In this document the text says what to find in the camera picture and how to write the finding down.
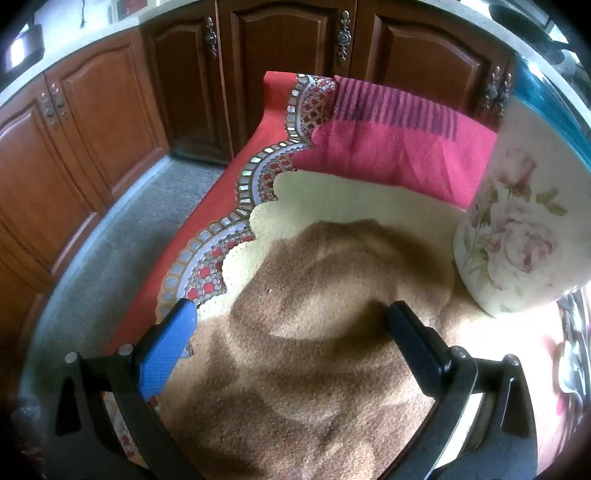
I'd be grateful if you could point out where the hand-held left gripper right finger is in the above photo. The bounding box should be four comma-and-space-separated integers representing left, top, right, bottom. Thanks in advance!
385, 300, 541, 480

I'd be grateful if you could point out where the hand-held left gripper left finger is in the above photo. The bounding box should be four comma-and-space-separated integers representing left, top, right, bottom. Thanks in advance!
44, 298, 204, 480

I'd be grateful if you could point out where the floral ceramic cup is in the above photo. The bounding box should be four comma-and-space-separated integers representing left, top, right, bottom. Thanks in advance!
452, 55, 591, 319

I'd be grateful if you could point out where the brown cream fleece mat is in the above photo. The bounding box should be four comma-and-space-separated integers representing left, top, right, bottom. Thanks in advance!
152, 171, 568, 480

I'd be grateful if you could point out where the red patterned tablecloth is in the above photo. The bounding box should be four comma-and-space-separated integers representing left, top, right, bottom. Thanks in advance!
104, 70, 340, 462

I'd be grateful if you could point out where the pink striped towel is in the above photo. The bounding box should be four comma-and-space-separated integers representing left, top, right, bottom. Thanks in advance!
292, 75, 502, 213

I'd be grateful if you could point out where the brown wooden base cabinet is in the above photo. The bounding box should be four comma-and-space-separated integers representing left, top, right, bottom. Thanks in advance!
0, 0, 518, 342

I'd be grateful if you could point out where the dark countertop appliance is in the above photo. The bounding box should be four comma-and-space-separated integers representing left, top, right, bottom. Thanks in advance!
0, 21, 47, 77

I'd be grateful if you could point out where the ornate metal cabinet handle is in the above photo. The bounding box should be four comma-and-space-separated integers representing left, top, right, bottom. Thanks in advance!
41, 92, 58, 127
499, 73, 514, 121
52, 83, 69, 121
482, 67, 502, 112
204, 16, 219, 58
336, 10, 354, 65

